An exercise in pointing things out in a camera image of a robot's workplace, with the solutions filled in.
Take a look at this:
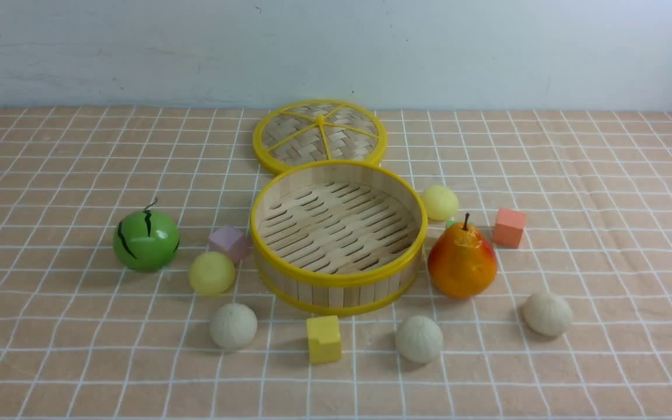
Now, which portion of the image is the yellow bun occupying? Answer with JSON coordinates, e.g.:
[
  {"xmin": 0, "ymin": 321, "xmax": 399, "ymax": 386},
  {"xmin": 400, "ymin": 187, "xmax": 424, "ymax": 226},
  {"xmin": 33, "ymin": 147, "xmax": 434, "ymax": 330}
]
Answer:
[
  {"xmin": 188, "ymin": 252, "xmax": 236, "ymax": 296},
  {"xmin": 419, "ymin": 184, "xmax": 459, "ymax": 221}
]

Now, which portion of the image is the white bun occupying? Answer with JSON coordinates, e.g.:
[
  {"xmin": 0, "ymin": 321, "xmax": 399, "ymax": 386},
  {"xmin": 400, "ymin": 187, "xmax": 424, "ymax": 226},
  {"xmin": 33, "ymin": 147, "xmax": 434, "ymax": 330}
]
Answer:
[
  {"xmin": 394, "ymin": 314, "xmax": 445, "ymax": 364},
  {"xmin": 521, "ymin": 292, "xmax": 573, "ymax": 337},
  {"xmin": 209, "ymin": 303, "xmax": 258, "ymax": 351}
]

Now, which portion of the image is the bamboo steamer tray yellow rim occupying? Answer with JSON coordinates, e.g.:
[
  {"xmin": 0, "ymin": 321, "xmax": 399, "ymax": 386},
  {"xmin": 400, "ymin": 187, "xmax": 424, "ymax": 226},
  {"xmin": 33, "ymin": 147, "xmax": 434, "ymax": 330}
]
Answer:
[{"xmin": 250, "ymin": 160, "xmax": 428, "ymax": 316}]

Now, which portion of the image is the woven bamboo steamer lid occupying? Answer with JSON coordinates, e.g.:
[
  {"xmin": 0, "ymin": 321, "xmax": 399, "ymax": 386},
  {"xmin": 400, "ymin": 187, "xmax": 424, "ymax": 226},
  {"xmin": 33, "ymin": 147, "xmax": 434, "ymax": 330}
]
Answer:
[{"xmin": 251, "ymin": 99, "xmax": 388, "ymax": 174}]

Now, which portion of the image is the purple wooden cube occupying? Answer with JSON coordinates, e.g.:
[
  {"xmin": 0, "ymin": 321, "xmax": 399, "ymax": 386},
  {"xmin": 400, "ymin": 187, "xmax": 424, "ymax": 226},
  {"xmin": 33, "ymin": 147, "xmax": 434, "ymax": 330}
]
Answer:
[{"xmin": 208, "ymin": 226, "xmax": 249, "ymax": 265}]

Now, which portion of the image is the yellow wooden block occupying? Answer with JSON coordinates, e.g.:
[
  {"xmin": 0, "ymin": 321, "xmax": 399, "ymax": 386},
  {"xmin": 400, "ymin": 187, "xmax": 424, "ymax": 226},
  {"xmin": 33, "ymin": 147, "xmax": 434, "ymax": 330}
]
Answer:
[{"xmin": 306, "ymin": 314, "xmax": 342, "ymax": 365}]

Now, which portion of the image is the orange toy pear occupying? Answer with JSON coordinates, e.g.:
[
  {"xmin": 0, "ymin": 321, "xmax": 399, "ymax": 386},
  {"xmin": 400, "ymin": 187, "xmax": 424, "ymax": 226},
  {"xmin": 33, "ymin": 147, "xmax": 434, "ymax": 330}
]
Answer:
[{"xmin": 427, "ymin": 212, "xmax": 497, "ymax": 299}]

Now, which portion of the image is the orange wooden cube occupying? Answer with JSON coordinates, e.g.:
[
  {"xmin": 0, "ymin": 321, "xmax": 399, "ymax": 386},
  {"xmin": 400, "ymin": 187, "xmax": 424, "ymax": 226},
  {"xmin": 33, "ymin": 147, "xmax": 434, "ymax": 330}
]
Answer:
[{"xmin": 492, "ymin": 208, "xmax": 526, "ymax": 249}]

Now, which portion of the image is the green toy watermelon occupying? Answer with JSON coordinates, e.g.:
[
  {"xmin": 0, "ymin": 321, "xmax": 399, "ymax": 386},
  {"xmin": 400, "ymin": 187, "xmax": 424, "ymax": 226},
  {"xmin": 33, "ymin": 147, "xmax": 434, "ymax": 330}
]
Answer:
[{"xmin": 113, "ymin": 198, "xmax": 180, "ymax": 272}]

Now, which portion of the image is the orange checkered tablecloth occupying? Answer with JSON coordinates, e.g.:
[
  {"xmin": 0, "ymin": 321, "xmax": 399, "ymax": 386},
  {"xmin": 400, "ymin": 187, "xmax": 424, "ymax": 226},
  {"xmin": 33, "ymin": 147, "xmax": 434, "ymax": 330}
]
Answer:
[{"xmin": 0, "ymin": 106, "xmax": 672, "ymax": 419}]

